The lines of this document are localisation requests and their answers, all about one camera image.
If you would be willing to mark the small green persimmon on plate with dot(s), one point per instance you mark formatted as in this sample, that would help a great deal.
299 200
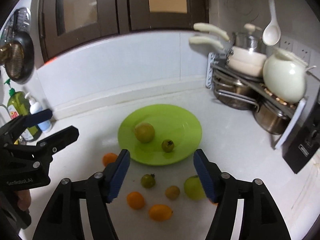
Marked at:
168 145

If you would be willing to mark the green dish soap bottle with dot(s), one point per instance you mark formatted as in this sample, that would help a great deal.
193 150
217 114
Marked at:
18 105

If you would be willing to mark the oval orange citrus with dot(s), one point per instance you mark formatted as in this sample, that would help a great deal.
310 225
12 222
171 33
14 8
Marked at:
160 212

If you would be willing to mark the black hanging pan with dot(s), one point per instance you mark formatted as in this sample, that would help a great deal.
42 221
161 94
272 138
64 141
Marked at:
17 57

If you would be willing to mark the green plate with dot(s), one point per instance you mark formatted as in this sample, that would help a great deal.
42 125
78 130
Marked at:
170 122

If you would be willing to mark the green apple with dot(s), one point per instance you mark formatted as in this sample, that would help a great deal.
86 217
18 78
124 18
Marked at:
193 188

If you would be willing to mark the large yellow-green fruit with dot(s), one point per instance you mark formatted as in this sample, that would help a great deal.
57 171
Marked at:
144 132

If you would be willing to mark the white hanging ladle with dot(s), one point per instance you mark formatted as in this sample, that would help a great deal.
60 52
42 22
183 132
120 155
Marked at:
272 32

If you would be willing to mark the white ceramic pot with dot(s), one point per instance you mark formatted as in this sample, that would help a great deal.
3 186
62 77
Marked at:
284 75

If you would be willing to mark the metal pot rack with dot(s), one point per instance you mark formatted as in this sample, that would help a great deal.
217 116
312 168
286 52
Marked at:
217 61

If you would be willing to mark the round orange mandarin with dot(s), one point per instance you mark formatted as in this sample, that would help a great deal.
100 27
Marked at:
135 200

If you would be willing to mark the white blue pump bottle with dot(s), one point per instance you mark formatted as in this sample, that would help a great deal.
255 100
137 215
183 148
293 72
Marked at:
44 115

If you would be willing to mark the person's left hand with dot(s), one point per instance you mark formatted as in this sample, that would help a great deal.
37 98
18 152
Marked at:
24 199

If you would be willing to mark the small green persimmon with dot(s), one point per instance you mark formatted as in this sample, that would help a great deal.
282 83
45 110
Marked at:
168 145
148 181

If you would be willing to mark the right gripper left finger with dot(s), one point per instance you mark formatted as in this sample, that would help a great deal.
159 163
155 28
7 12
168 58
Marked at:
61 218

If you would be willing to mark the steel pot lower left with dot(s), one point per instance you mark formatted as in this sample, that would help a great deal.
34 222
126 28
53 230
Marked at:
233 93

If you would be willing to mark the cream saucepan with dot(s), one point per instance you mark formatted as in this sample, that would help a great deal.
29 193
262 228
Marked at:
242 60

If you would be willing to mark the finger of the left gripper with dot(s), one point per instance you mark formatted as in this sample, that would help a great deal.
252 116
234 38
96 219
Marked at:
12 130
58 138

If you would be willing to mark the steel lidded pot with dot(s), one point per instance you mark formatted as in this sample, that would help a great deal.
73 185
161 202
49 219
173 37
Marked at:
247 40

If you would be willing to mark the small brownish round fruit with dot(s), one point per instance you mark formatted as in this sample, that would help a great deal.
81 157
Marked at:
172 192

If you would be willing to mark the mandarin with stem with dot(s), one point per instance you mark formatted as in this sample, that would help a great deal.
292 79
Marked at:
109 158

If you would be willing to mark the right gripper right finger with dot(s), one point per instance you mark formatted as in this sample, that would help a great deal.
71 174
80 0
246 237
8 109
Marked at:
261 218

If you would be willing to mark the dark wooden window frame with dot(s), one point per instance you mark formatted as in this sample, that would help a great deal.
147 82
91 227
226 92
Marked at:
67 24

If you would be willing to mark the steel pot lower right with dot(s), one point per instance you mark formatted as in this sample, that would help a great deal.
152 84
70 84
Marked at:
271 118

